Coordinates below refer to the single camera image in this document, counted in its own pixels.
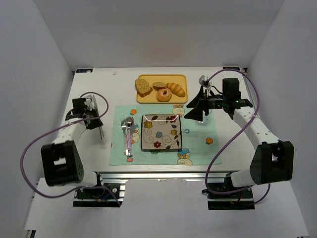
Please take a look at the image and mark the clear drinking glass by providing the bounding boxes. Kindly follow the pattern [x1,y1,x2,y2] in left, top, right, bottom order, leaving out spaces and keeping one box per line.
[198,109,212,124]

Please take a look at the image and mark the pink handled spoon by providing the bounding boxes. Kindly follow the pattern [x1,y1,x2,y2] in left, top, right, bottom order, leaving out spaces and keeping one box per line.
[125,117,134,157]

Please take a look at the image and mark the small round bread slice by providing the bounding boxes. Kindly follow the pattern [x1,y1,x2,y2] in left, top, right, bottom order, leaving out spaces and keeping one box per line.
[152,82,167,90]

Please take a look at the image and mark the golden croissant roll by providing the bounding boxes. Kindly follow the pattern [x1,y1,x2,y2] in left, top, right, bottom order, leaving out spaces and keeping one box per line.
[166,83,186,97]

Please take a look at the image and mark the herb bread slice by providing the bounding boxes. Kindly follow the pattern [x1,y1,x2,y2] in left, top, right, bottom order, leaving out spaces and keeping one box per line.
[135,79,153,97]

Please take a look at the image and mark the floral square plate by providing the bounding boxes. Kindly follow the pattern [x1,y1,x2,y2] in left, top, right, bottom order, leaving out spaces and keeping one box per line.
[141,114,182,151]

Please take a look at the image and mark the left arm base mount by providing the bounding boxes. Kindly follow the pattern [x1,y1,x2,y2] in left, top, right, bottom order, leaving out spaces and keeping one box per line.
[73,174,126,208]

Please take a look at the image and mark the yellow plastic tray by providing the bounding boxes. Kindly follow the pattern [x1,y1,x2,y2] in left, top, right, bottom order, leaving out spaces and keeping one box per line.
[136,74,188,104]

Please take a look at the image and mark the mint cartoon placemat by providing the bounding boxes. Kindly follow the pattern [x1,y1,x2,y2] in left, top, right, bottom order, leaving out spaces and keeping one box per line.
[109,104,220,166]

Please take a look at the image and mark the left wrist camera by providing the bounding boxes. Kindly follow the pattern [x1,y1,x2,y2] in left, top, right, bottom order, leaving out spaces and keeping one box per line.
[85,97,93,111]

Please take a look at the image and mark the metal food tongs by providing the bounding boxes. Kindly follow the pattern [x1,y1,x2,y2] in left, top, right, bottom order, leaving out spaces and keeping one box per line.
[88,95,105,142]

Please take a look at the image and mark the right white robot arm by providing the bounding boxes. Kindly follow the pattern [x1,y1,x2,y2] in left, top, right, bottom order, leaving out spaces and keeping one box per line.
[185,76,294,191]

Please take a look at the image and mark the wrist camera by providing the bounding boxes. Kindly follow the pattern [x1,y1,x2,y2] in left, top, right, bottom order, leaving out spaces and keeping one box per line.
[199,75,212,95]
[85,97,93,111]

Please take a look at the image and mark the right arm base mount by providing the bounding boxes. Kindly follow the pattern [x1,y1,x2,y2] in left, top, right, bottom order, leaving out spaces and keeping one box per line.
[202,178,255,211]

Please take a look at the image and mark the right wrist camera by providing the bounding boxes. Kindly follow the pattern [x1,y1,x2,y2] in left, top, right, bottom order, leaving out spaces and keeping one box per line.
[199,75,212,95]

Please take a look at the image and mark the aluminium front rail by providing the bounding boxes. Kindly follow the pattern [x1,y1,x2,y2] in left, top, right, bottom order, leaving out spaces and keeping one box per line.
[46,170,281,180]

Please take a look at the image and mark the glazed bagel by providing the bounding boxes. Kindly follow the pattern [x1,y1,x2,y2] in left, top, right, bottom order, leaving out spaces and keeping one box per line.
[157,88,172,102]

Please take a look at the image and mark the left blue label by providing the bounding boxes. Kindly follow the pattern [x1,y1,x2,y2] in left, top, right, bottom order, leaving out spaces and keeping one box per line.
[76,68,93,73]

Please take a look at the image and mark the right blue label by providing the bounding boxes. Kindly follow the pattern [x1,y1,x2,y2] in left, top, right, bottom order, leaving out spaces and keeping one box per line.
[222,66,240,71]

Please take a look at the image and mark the pink handled fork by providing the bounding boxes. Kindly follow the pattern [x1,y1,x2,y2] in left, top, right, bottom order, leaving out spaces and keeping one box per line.
[120,118,129,156]

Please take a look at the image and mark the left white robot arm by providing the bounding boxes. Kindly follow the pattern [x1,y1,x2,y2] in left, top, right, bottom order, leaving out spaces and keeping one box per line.
[41,95,103,186]

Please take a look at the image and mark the blue label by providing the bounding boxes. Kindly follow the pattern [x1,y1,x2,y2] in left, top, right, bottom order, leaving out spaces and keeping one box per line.
[222,66,240,71]
[76,68,93,73]

